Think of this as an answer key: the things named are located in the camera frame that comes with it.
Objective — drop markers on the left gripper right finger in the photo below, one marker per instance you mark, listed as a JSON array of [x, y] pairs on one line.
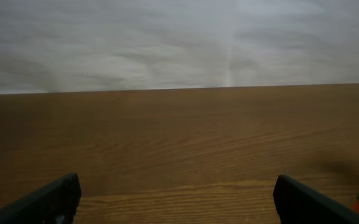
[[306, 205]]

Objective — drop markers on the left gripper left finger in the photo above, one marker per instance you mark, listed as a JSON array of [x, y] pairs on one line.
[[36, 208]]

